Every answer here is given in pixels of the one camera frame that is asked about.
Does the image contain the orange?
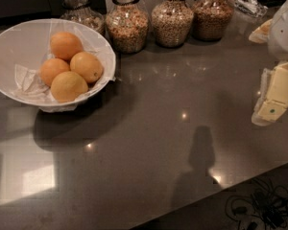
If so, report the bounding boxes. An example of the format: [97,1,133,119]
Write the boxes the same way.
[39,58,70,86]
[50,32,84,60]
[70,52,104,83]

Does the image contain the white bowl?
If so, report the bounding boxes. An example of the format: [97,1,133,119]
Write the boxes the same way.
[0,18,117,114]

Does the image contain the front yellow-orange fruit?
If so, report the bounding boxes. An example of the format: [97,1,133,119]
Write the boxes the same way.
[51,71,88,103]

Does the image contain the black cables on floor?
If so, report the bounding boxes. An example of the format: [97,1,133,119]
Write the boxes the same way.
[225,177,288,230]

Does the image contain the clear plastic bag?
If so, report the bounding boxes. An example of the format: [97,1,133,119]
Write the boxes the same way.
[230,0,268,18]

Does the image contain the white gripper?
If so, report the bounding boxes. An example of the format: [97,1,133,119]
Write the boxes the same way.
[249,0,288,127]

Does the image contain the leftmost glass jar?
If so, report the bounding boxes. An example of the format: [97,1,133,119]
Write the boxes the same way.
[60,0,106,35]

